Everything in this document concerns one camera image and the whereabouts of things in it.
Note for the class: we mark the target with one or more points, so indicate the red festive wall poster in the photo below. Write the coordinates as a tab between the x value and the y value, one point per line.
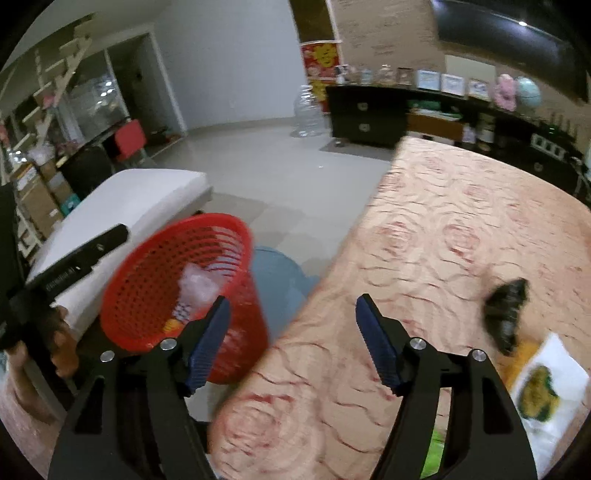
321	64

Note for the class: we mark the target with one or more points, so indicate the stack of cardboard boxes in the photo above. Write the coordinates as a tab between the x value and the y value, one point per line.
39	203

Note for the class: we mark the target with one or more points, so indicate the rose patterned tablecloth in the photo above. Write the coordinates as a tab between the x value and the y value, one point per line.
415	258

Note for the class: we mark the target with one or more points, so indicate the clear glass jar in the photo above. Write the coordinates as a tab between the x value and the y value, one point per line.
385	74

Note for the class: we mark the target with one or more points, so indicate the person's left hand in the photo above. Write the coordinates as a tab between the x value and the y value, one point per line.
64	341

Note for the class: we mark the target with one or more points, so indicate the light blue plastic stool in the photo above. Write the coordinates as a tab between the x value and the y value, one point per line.
281	281

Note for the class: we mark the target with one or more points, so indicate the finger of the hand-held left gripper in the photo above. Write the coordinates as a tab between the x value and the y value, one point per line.
106	242

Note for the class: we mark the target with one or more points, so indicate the red chair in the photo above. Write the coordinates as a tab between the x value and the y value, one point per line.
130	138

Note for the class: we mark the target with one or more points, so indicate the person's left forearm pink sleeve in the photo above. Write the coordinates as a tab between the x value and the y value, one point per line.
23	415

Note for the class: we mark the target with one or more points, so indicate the small brown photo frame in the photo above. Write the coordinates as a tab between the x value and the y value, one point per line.
404	76

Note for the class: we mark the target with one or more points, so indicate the red plastic mesh basket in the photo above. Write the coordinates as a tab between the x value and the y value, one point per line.
138	286

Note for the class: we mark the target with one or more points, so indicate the green packet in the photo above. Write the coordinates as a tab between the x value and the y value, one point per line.
435	454

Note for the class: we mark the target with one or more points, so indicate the clear plastic wrap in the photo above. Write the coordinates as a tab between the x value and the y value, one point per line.
198	286

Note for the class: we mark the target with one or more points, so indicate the black chair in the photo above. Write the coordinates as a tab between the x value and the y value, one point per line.
87	173

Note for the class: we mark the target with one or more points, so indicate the white photo frame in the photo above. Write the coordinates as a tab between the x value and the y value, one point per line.
480	87
453	84
428	79

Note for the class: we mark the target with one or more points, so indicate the yellow green scrub pad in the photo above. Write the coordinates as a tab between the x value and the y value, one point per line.
539	392

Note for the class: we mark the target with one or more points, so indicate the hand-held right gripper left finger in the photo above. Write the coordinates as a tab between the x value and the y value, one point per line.
210	341

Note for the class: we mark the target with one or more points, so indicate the white mattress daybed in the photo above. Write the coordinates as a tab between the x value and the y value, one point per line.
138	198

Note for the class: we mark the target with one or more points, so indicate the black television cabinet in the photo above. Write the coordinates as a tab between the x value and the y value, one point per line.
364	115

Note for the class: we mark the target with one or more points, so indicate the black wall television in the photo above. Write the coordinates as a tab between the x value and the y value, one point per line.
498	32

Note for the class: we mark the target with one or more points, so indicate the light blue round toy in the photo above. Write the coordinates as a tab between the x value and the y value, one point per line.
528	92

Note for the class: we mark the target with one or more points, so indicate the wooden staircase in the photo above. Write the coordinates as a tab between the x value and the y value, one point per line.
55	69

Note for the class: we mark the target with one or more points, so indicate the large clear water bottle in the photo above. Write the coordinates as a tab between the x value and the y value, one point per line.
308	113

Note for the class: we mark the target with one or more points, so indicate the pink plush toy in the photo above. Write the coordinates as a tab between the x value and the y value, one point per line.
504	92

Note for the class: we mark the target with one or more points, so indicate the black wrapper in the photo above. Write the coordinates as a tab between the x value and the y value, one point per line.
505	314

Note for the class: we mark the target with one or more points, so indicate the white paper sheet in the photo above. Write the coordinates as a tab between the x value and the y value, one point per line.
563	350

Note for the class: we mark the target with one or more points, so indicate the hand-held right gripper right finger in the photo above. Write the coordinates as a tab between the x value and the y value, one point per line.
378	344

